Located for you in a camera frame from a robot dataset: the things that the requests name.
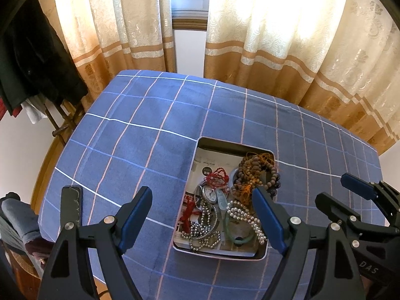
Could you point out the green jade bangle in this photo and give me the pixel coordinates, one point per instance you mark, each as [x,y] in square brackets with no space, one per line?
[239,241]

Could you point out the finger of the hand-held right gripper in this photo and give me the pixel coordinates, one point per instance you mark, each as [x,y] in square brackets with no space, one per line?
[328,204]
[357,186]

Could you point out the pale jade bangle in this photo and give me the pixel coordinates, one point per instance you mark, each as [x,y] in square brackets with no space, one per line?
[232,178]

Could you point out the wicker basket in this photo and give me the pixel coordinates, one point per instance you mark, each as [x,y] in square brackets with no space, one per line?
[23,264]

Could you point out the cream and tan curtain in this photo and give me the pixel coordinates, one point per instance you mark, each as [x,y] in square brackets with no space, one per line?
[118,22]
[281,37]

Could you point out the black hanging jacket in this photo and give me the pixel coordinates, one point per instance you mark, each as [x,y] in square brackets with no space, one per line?
[31,62]

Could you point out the red striped garment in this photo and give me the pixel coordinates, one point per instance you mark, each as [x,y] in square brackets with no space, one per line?
[2,106]

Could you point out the grey-blue jeans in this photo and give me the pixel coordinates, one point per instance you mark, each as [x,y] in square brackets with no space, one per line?
[18,222]

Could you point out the white hanging garment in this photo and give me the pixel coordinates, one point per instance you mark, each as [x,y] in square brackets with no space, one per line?
[34,111]

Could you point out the printed paper liner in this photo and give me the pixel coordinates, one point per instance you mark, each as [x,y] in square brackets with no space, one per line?
[209,159]

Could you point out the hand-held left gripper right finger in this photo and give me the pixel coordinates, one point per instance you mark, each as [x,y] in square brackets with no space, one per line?
[268,218]

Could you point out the window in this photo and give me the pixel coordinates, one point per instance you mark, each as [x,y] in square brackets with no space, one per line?
[189,6]

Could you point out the blue plaid tablecloth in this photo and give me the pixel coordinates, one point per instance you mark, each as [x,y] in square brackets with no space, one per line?
[140,115]

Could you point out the pink metal tin box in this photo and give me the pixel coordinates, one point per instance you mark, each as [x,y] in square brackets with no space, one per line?
[187,250]

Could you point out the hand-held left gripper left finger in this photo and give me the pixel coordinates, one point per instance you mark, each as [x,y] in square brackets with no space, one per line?
[136,218]

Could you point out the wooden coat rack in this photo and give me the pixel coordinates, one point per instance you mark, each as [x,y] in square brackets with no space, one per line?
[64,122]

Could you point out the dark red garment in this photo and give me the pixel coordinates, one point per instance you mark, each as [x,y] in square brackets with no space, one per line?
[40,247]

